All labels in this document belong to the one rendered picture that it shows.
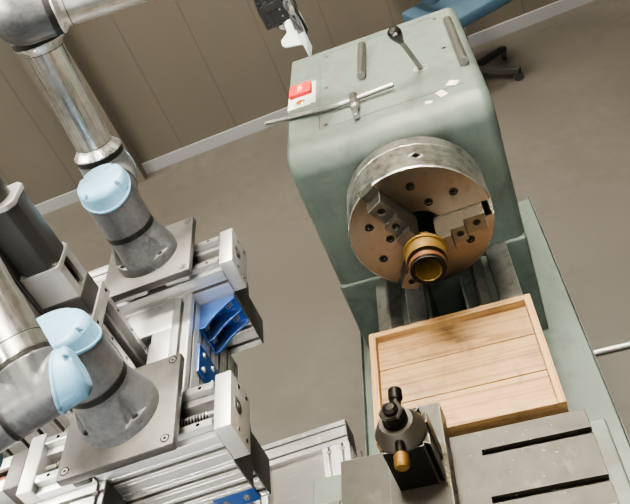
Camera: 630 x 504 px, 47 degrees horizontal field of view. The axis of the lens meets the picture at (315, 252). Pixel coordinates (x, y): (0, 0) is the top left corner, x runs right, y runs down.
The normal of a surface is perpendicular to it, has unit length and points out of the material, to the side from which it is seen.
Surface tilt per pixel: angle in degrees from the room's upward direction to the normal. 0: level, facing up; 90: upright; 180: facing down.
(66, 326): 7
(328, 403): 0
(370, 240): 90
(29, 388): 47
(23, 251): 90
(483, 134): 90
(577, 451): 0
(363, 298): 90
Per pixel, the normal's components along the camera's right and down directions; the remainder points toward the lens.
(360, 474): -0.35, -0.75
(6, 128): 0.09, 0.57
